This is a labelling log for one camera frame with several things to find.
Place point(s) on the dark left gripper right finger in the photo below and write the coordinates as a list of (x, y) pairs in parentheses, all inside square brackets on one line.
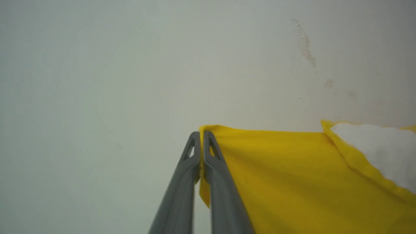
[(224, 201)]

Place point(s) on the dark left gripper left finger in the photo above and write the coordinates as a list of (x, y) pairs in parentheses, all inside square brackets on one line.
[(177, 195)]

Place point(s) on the yellow shirt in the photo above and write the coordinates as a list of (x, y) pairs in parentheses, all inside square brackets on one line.
[(292, 182)]

